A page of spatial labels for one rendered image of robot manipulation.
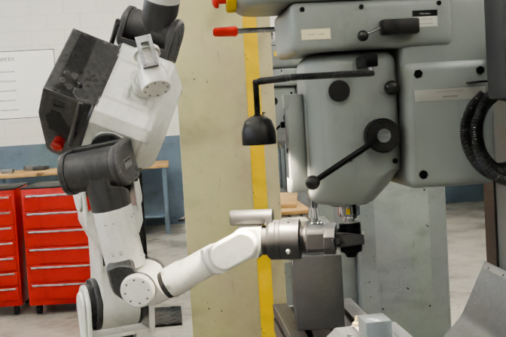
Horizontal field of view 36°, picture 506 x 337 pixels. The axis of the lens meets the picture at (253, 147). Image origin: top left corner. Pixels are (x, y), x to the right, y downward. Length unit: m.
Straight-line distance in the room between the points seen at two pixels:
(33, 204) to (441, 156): 4.95
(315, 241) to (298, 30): 0.45
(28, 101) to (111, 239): 9.09
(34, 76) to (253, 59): 7.59
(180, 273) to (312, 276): 0.38
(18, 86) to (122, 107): 9.03
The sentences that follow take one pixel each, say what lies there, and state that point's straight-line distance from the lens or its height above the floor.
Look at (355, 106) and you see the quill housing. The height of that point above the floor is 1.52.
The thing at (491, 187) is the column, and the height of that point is 1.30.
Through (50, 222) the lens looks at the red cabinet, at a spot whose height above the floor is 0.73.
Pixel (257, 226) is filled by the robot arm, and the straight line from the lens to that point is 1.74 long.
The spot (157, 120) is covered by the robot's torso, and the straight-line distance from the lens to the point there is 1.85.
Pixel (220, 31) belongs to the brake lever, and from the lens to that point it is 1.77.
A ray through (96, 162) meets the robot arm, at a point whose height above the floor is 1.43.
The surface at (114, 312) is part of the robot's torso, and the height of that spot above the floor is 1.00.
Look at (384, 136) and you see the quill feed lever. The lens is 1.60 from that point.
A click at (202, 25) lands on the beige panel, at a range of 3.41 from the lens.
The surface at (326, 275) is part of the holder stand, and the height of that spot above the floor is 1.10.
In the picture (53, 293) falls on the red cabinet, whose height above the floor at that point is 0.17.
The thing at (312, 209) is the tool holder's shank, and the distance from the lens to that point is 2.02.
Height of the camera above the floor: 1.53
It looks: 3 degrees down
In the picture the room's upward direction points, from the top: 3 degrees counter-clockwise
